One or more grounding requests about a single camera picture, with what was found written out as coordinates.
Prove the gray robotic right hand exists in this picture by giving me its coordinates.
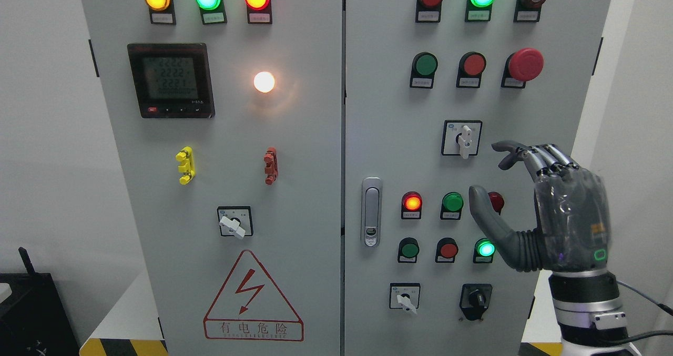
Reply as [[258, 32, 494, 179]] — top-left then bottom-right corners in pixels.
[[469, 140, 610, 272]]

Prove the gray rotary switch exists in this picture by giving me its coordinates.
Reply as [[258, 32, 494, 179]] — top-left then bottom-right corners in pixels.
[[389, 282, 421, 314], [441, 119, 483, 160]]

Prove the lit green button lower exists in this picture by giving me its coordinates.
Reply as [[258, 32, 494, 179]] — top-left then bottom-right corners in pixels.
[[473, 238, 497, 263]]

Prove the green indicator middle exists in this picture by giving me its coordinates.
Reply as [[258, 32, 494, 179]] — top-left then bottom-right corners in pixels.
[[440, 191, 464, 220]]

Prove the red push button lower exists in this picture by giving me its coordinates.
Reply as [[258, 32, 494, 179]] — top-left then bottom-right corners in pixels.
[[435, 238, 459, 263]]

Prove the red push button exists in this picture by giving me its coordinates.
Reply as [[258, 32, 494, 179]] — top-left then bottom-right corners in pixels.
[[435, 238, 459, 263], [456, 52, 486, 88]]

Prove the red emergency stop button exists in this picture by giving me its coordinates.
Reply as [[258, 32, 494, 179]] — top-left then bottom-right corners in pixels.
[[501, 47, 545, 88]]

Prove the lit red indicator middle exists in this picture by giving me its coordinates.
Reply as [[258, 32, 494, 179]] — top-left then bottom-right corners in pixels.
[[401, 191, 423, 220]]

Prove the green push button lower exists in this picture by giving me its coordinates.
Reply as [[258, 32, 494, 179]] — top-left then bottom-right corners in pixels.
[[397, 238, 419, 263]]

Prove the green push button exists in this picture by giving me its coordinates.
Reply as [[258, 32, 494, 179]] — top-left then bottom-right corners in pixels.
[[409, 52, 439, 88], [397, 238, 419, 263]]

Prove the red push button upper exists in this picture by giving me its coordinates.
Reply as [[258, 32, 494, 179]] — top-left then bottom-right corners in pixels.
[[456, 52, 486, 88]]

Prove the green push button upper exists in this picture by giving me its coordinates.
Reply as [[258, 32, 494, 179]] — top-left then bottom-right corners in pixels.
[[409, 52, 439, 88]]

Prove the dark red buzzer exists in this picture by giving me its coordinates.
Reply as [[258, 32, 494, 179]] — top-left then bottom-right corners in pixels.
[[513, 0, 546, 23]]

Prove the green lit indicator top right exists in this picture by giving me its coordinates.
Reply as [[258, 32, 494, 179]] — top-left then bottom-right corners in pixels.
[[464, 0, 495, 23]]

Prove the red indicator light top right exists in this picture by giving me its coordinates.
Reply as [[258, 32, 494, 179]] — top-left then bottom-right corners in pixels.
[[415, 0, 443, 23]]

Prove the gray electrical cabinet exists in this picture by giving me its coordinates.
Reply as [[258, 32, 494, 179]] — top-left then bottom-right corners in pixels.
[[82, 0, 610, 355]]

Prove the white glowing indicator lamp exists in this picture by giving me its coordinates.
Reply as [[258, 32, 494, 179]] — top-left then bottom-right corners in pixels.
[[253, 71, 276, 94]]

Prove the red electrical danger sign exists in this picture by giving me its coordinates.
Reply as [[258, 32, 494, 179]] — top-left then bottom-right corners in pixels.
[[203, 250, 304, 342]]

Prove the red-orange indicator light top left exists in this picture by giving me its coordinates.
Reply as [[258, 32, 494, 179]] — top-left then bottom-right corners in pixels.
[[245, 0, 272, 24]]

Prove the green indicator light top left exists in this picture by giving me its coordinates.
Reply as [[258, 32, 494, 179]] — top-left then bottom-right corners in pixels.
[[195, 0, 228, 25]]

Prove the black digital power meter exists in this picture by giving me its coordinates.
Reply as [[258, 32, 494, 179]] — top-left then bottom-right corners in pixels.
[[127, 43, 216, 118]]

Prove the yellow indicator light top left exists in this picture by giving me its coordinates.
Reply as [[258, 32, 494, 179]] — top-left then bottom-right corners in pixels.
[[145, 0, 176, 25]]

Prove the black device with antenna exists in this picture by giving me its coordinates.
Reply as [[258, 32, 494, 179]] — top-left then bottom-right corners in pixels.
[[1, 247, 79, 355]]

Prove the black selector knob switch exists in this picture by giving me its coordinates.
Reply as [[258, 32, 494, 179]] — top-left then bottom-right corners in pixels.
[[459, 283, 493, 321]]

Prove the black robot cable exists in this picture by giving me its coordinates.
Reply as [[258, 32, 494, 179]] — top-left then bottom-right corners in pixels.
[[615, 280, 673, 346]]

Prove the silver door latch handle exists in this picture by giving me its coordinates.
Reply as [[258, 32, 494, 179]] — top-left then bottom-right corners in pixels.
[[361, 177, 382, 247]]

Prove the red toggle handle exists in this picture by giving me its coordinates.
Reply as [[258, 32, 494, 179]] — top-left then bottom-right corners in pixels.
[[263, 147, 279, 185]]

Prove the gray rotary switch left door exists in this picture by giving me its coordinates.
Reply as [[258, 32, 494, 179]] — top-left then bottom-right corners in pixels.
[[217, 206, 254, 239]]

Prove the yellow toggle handle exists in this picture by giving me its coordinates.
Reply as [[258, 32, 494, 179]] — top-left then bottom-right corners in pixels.
[[175, 147, 196, 185]]

